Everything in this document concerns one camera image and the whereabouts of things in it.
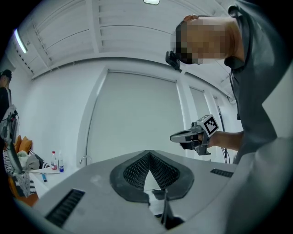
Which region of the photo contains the orange cushion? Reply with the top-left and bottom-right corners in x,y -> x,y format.
13,135 -> 33,153

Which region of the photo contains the black white striped cloth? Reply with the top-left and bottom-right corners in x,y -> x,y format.
29,149 -> 50,169

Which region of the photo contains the person's dark shirt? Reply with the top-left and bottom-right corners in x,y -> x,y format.
225,0 -> 293,165

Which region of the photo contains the large grey roller blind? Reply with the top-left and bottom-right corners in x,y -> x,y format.
86,70 -> 185,162

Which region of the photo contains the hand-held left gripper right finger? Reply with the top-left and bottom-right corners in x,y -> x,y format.
149,149 -> 239,222

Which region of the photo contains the person's head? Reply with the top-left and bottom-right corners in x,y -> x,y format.
175,14 -> 244,66

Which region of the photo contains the red cap bottle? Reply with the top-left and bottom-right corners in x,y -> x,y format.
50,150 -> 58,170

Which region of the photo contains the pile of clothes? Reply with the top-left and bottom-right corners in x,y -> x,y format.
17,150 -> 41,171

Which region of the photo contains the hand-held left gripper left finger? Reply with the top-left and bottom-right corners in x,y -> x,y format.
33,149 -> 166,234

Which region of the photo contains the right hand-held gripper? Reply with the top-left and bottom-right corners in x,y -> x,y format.
169,113 -> 220,157

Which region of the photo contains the black head camera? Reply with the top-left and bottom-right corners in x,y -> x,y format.
165,50 -> 183,71

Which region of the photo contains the grey patterned cloth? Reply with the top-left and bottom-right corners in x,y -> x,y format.
11,171 -> 37,199

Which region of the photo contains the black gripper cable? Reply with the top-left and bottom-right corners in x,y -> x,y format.
221,147 -> 231,164

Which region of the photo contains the white flat board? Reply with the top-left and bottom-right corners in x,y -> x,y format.
22,168 -> 60,175

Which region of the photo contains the white bottle blue label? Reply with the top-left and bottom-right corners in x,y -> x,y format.
57,150 -> 65,173

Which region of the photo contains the long ceiling tube light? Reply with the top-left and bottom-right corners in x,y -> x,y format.
14,28 -> 28,54

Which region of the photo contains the chrome faucet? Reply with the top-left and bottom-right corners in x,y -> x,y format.
79,155 -> 93,165

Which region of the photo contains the person's right forearm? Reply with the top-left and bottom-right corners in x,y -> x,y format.
205,130 -> 244,152

